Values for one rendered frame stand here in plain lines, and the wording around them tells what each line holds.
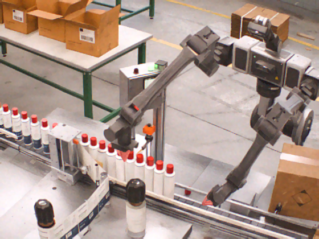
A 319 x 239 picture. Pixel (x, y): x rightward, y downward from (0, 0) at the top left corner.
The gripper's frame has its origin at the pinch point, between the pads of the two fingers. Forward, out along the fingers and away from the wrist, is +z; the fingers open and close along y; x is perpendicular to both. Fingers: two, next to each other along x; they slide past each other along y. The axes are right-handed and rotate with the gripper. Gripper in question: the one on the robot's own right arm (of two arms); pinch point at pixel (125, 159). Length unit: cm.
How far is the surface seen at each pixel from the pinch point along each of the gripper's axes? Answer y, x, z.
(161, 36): -171, 366, 110
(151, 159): 2.9, 18.2, 10.1
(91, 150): -28.8, 16.5, 15.3
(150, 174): 3.3, 17.1, 17.8
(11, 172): -72, -2, 35
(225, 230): 45, 14, 34
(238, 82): -50, 306, 112
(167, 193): 12.6, 16.3, 25.3
